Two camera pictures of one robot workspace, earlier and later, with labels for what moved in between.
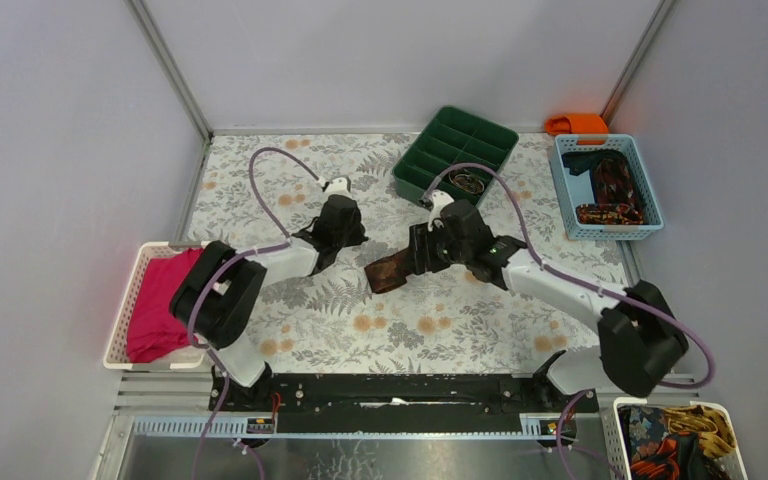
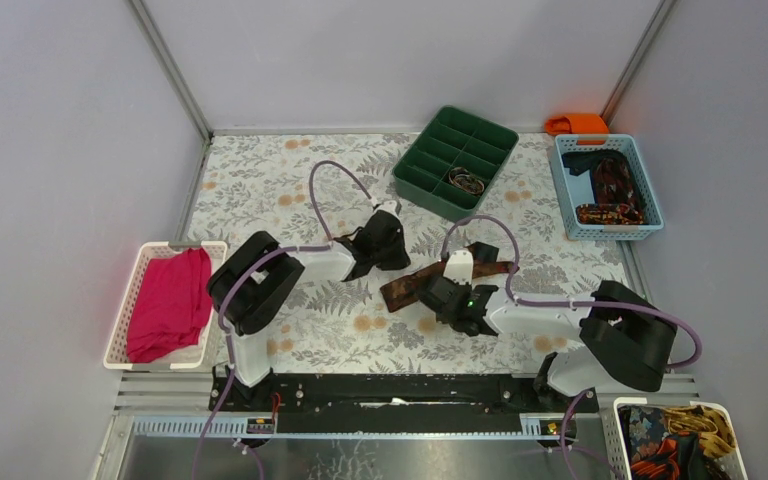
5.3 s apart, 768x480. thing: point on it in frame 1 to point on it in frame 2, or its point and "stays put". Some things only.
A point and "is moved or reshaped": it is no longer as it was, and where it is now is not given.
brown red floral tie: x=389 y=272 is moved or reshaped
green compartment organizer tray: x=454 y=138 stays put
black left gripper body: x=349 y=237 to x=389 y=240
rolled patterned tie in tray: x=466 y=181 stays put
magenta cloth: x=154 y=329 stays put
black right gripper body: x=439 y=251 to x=450 y=321
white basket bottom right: x=733 y=465 stays put
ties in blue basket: x=617 y=195 stays put
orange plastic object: x=576 y=124 stays put
